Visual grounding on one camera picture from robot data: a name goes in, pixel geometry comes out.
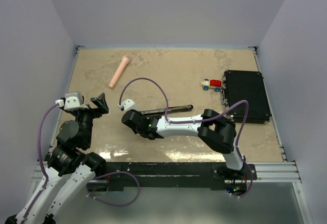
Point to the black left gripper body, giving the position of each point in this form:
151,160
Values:
88,113

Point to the black stapler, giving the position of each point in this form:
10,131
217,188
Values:
171,110

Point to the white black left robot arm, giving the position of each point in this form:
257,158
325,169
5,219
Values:
68,169

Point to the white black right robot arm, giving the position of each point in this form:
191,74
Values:
215,130

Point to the pink toy microphone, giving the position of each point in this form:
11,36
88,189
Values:
124,61

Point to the red toy block car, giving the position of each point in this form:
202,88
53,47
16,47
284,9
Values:
211,84

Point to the black hard case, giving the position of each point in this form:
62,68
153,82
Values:
246,85

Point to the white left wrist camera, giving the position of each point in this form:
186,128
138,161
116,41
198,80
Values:
71,101

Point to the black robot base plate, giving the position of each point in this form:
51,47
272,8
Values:
171,175

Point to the aluminium frame rail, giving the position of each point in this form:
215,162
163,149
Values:
277,172

